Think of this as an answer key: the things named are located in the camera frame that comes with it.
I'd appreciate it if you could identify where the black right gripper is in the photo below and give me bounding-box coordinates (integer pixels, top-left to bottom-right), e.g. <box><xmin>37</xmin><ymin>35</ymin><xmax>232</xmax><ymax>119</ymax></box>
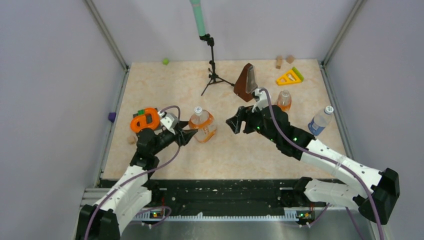
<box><xmin>226</xmin><ymin>101</ymin><xmax>280</xmax><ymax>144</ymax></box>

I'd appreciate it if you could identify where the brown wooden metronome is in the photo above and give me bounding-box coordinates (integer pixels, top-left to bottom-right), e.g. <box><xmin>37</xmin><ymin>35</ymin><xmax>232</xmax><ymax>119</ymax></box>
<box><xmin>233</xmin><ymin>63</ymin><xmax>258</xmax><ymax>102</ymax></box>

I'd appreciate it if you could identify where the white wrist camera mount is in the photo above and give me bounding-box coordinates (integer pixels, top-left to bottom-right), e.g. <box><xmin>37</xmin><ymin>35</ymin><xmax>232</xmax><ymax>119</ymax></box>
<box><xmin>251</xmin><ymin>87</ymin><xmax>270</xmax><ymax>113</ymax></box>
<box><xmin>157</xmin><ymin>110</ymin><xmax>179</xmax><ymax>135</ymax></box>

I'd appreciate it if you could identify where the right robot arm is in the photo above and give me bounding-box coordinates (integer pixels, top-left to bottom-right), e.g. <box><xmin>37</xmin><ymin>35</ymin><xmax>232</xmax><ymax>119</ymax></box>
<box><xmin>225</xmin><ymin>105</ymin><xmax>400</xmax><ymax>225</ymax></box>

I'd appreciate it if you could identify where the blue label water bottle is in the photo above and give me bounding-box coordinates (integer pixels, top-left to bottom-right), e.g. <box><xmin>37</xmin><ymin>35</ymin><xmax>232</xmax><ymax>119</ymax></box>
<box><xmin>307</xmin><ymin>105</ymin><xmax>334</xmax><ymax>136</ymax></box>

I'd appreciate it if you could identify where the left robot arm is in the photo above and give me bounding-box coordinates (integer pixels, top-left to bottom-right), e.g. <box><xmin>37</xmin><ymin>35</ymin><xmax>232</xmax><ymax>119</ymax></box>
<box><xmin>74</xmin><ymin>119</ymin><xmax>198</xmax><ymax>240</ymax></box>

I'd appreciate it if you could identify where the small wooden cube left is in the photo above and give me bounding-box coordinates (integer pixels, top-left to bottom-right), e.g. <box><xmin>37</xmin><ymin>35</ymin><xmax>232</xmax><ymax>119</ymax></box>
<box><xmin>127</xmin><ymin>135</ymin><xmax>137</xmax><ymax>145</ymax></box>

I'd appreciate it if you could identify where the black mini tripod stand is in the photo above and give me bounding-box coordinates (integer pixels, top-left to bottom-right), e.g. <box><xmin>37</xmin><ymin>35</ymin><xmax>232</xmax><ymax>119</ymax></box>
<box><xmin>199</xmin><ymin>34</ymin><xmax>235</xmax><ymax>96</ymax></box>

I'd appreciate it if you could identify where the wooden block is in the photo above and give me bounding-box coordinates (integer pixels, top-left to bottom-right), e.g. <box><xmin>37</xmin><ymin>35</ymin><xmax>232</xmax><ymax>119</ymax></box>
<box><xmin>285</xmin><ymin>55</ymin><xmax>296</xmax><ymax>64</ymax></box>
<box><xmin>275</xmin><ymin>55</ymin><xmax>283</xmax><ymax>69</ymax></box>

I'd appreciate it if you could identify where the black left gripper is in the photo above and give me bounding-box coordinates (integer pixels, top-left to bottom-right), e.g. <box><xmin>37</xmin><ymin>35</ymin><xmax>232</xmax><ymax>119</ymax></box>
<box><xmin>151</xmin><ymin>120</ymin><xmax>198</xmax><ymax>155</ymax></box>

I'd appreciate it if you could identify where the purple wall knob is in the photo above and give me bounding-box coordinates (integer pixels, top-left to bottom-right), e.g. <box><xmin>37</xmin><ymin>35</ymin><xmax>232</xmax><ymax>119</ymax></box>
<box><xmin>107</xmin><ymin>112</ymin><xmax>117</xmax><ymax>123</ymax></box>

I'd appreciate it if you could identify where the yellow triangle toy block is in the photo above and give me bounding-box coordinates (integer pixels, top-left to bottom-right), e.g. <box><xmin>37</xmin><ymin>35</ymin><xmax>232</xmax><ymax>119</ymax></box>
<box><xmin>275</xmin><ymin>69</ymin><xmax>303</xmax><ymax>86</ymax></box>

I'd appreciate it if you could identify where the mint green cylinder handle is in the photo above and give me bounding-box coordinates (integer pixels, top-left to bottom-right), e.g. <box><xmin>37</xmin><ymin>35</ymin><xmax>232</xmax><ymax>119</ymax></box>
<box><xmin>189</xmin><ymin>0</ymin><xmax>207</xmax><ymax>38</ymax></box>

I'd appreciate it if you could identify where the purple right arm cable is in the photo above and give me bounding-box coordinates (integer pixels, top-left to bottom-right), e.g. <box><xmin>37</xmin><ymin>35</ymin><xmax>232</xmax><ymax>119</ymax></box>
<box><xmin>258</xmin><ymin>87</ymin><xmax>385</xmax><ymax>240</ymax></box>

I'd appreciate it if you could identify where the orange tea bottle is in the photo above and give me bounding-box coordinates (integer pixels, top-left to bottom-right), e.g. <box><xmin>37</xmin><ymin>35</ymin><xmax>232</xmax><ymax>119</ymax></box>
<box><xmin>188</xmin><ymin>106</ymin><xmax>217</xmax><ymax>143</ymax></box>
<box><xmin>276</xmin><ymin>89</ymin><xmax>292</xmax><ymax>112</ymax></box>

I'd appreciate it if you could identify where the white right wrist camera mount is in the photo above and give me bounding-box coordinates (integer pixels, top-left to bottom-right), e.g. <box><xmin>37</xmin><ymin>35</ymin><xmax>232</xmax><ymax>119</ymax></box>
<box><xmin>251</xmin><ymin>87</ymin><xmax>270</xmax><ymax>113</ymax></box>

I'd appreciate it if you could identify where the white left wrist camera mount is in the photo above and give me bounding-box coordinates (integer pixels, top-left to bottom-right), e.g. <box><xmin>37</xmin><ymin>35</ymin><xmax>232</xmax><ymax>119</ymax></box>
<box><xmin>157</xmin><ymin>110</ymin><xmax>179</xmax><ymax>135</ymax></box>

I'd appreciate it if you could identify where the orange ring toy on plate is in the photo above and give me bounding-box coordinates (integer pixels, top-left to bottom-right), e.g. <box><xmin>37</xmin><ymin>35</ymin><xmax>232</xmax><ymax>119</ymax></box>
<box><xmin>129</xmin><ymin>107</ymin><xmax>161</xmax><ymax>133</ymax></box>

